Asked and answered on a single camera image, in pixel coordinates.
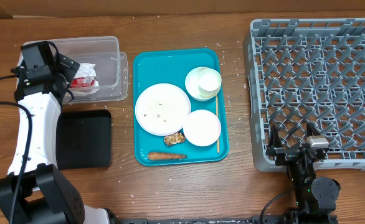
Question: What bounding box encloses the white bowl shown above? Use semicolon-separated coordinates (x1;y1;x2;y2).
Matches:
185;67;215;101

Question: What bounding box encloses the wooden chopstick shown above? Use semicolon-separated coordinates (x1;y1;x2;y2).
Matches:
215;94;221;154

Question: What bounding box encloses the black tray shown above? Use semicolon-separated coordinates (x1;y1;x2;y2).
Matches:
56;110;111;170

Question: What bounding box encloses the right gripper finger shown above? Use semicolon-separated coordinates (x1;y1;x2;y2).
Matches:
266;124;283;156
306;123;320;137

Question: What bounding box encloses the white cup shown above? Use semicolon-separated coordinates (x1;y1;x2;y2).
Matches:
198;68;222;98

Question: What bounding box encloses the grey dishwasher rack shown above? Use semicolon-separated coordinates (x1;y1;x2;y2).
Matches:
244;18;365;172

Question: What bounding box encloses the brown food scrap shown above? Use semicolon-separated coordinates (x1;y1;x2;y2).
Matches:
163;132;186;146

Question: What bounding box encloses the small white plate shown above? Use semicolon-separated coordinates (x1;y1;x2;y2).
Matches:
182;110;217;147

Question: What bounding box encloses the large white plate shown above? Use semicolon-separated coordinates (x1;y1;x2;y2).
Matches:
135;83;191;136

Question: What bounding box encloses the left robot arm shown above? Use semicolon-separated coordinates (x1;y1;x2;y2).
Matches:
0;40;117;224

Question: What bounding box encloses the red snack wrapper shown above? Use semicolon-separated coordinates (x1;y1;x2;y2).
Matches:
70;77;97;88

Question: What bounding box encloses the clear plastic bin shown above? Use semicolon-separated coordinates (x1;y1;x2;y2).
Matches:
51;36;128;104

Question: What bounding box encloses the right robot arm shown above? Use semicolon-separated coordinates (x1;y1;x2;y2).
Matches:
266;123;341;223

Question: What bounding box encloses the carrot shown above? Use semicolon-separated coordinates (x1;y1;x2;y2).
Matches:
148;152;187;161

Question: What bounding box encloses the teal serving tray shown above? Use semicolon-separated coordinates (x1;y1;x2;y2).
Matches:
133;48;230;166

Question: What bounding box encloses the white printed paper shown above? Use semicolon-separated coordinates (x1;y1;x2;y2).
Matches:
74;63;96;78

